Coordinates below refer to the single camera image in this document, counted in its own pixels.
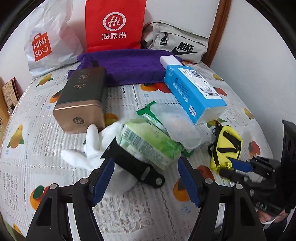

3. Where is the wooden door frame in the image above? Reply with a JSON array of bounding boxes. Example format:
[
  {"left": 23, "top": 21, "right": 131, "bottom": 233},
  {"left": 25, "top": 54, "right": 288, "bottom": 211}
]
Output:
[{"left": 202, "top": 0, "right": 232, "bottom": 67}]

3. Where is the white Miniso plastic bag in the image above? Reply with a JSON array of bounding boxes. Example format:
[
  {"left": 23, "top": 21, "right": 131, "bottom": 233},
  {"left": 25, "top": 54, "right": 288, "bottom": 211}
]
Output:
[{"left": 24, "top": 1, "right": 83, "bottom": 78}]

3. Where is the fruit pattern tablecloth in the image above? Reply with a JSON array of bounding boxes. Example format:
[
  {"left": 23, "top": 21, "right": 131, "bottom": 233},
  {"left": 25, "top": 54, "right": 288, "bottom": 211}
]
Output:
[{"left": 1, "top": 63, "right": 273, "bottom": 240}]

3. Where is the yellow black mesh pouch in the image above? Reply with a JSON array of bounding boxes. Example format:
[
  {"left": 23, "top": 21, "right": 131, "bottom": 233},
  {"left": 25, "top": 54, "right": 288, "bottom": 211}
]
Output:
[{"left": 208, "top": 121, "right": 243, "bottom": 174}]

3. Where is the grey Nike waist bag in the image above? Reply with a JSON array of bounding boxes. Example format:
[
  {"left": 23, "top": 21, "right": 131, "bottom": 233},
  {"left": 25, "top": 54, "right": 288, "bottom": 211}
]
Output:
[{"left": 142, "top": 21, "right": 208, "bottom": 63}]

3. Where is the right hand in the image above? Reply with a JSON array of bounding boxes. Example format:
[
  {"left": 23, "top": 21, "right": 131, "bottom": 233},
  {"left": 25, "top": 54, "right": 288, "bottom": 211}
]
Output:
[{"left": 256, "top": 209, "right": 289, "bottom": 224}]

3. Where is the green gold tea tin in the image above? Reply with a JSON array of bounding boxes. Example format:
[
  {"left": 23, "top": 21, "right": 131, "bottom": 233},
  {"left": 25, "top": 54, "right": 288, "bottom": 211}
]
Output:
[{"left": 53, "top": 67, "right": 106, "bottom": 134}]

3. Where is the purple towel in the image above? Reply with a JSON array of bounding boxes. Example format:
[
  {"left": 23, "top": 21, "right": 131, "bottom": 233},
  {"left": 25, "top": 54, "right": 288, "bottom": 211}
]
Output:
[{"left": 67, "top": 49, "right": 173, "bottom": 87}]

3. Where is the white eraser block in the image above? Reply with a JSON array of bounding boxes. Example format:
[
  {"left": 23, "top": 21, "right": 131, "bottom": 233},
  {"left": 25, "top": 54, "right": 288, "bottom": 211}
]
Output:
[{"left": 160, "top": 55, "right": 183, "bottom": 69}]

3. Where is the clear plastic bag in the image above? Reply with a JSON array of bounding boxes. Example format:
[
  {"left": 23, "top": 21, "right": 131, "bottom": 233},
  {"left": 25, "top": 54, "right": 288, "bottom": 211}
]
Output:
[{"left": 150, "top": 103, "right": 212, "bottom": 150}]

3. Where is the green sachet packet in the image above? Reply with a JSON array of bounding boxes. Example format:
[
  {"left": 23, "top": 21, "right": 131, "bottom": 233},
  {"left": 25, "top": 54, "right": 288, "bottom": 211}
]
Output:
[{"left": 137, "top": 101, "right": 195, "bottom": 157}]

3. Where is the black watch strap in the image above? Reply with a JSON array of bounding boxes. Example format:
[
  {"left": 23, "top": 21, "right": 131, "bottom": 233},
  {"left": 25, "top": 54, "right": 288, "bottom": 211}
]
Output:
[{"left": 100, "top": 136, "right": 165, "bottom": 188}]

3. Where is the white glove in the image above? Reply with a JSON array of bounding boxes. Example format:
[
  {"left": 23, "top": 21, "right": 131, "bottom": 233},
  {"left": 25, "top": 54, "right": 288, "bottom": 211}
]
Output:
[{"left": 60, "top": 121, "right": 137, "bottom": 197}]

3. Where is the blue tissue pack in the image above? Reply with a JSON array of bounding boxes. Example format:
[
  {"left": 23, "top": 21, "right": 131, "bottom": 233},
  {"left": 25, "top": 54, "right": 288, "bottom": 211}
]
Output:
[{"left": 164, "top": 65, "right": 227, "bottom": 124}]

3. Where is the red Haidilao paper bag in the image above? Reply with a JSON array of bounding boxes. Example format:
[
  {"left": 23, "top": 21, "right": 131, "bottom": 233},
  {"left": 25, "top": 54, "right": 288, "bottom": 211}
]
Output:
[{"left": 85, "top": 0, "right": 147, "bottom": 53}]

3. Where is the green wet wipes pack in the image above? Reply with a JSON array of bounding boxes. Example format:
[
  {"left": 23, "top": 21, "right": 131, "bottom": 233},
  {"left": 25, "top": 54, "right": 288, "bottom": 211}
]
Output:
[{"left": 120, "top": 118, "right": 182, "bottom": 170}]

